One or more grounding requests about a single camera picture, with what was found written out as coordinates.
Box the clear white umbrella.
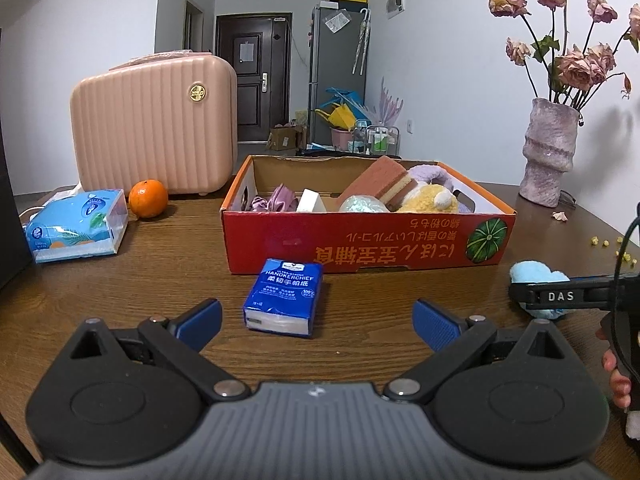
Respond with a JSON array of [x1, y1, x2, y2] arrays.
[[352, 8, 372, 76]]

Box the purple feather decoration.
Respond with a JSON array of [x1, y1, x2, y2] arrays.
[[370, 77, 403, 128]]

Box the scattered yellow crumbs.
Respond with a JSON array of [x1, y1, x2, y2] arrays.
[[590, 235, 631, 256]]

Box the pink layered sponge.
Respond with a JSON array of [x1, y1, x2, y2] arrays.
[[339, 155, 418, 208]]

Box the lilac fluffy cloth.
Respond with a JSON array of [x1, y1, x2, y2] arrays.
[[407, 164, 476, 211]]

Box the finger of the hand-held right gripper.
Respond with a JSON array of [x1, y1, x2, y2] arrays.
[[508, 282, 621, 311], [570, 274, 619, 287]]

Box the white foam ball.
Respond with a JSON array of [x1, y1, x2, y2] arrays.
[[296, 188, 322, 213]]

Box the dried pink roses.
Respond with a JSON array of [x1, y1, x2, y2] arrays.
[[487, 0, 640, 111]]

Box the yellow plush toy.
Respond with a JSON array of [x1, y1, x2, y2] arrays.
[[395, 183, 460, 212]]

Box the blue handkerchief tissue pack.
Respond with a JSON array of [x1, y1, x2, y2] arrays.
[[242, 258, 325, 338]]

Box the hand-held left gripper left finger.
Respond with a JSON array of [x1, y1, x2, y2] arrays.
[[70, 298, 251, 403]]

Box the pink ribbed suitcase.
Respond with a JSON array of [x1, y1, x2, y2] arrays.
[[70, 50, 238, 196]]

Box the orange fruit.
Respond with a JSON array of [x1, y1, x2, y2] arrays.
[[128, 179, 169, 219]]

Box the person's right hand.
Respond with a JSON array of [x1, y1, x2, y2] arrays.
[[596, 329, 632, 408]]

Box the purple satin scrunchie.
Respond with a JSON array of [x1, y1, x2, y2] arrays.
[[250, 183, 301, 212]]

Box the blue soft tissue pack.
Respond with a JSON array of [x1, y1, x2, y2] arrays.
[[24, 186, 130, 265]]

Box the brown cardboard carton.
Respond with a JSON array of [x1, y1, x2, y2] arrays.
[[265, 126, 298, 152]]

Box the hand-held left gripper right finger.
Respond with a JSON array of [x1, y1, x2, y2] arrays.
[[384, 298, 568, 403]]

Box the dark brown door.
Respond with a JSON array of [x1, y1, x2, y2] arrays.
[[215, 13, 292, 143]]

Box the red printed cardboard box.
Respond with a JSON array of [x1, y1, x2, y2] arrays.
[[221, 155, 518, 276]]

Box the mauve textured vase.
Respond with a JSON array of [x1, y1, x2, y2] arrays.
[[518, 97, 581, 208]]

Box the pink bucket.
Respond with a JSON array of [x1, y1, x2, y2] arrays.
[[331, 127, 357, 152]]

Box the light blue plush toy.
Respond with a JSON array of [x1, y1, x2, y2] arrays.
[[509, 260, 572, 320]]

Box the iridescent plastic bag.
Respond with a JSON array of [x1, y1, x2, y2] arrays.
[[337, 195, 390, 212]]

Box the black chair backrest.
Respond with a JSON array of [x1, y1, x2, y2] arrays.
[[295, 146, 353, 158]]

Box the grey refrigerator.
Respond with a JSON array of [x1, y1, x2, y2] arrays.
[[308, 4, 371, 148]]

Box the wire cart with bottles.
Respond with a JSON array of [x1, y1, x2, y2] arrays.
[[350, 120, 401, 157]]

